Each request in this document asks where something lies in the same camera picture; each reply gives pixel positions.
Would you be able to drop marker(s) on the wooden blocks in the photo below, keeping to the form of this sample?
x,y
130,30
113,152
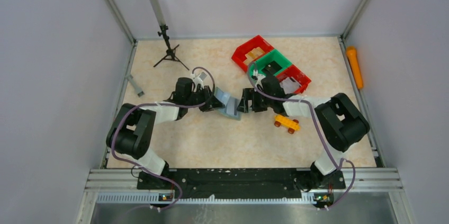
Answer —
x,y
253,55

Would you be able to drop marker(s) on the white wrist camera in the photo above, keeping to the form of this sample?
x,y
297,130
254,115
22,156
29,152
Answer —
x,y
256,78
199,78

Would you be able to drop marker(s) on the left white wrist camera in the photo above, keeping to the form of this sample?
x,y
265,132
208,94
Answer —
x,y
199,78

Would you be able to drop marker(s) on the small grey tool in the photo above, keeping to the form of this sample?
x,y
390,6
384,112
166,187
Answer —
x,y
138,90

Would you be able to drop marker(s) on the black tripod with grey tube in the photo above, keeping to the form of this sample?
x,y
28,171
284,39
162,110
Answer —
x,y
170,51

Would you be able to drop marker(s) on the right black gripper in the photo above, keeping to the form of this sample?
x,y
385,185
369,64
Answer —
x,y
251,100

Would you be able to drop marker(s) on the orange flashlight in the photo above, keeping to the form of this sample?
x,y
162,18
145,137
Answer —
x,y
351,54

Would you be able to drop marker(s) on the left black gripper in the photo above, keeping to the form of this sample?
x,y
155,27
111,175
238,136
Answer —
x,y
204,98

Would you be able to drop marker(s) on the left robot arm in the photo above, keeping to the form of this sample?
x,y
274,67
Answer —
x,y
132,129

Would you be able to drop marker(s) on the near red bin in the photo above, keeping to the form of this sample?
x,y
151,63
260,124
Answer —
x,y
298,75

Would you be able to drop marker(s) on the yellow toy car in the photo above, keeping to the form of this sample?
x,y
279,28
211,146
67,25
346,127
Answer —
x,y
292,126

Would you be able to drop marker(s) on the green card holder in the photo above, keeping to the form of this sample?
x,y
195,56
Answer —
x,y
230,104

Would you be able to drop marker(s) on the green bin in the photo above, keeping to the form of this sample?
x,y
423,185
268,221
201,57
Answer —
x,y
273,55

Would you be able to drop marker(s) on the clear plastic bags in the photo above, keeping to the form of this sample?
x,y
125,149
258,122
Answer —
x,y
290,85

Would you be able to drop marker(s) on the black item in green bin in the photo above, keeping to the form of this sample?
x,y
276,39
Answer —
x,y
271,68

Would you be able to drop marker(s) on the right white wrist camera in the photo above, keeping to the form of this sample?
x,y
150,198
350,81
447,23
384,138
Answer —
x,y
256,78

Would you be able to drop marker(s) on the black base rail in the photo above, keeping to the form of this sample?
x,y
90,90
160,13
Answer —
x,y
242,183

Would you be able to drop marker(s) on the red bin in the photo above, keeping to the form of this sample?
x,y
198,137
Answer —
x,y
298,75
257,41

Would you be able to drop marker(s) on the far red bin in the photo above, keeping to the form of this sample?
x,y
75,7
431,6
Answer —
x,y
257,41

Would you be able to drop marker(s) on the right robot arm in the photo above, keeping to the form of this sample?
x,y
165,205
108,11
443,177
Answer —
x,y
338,122

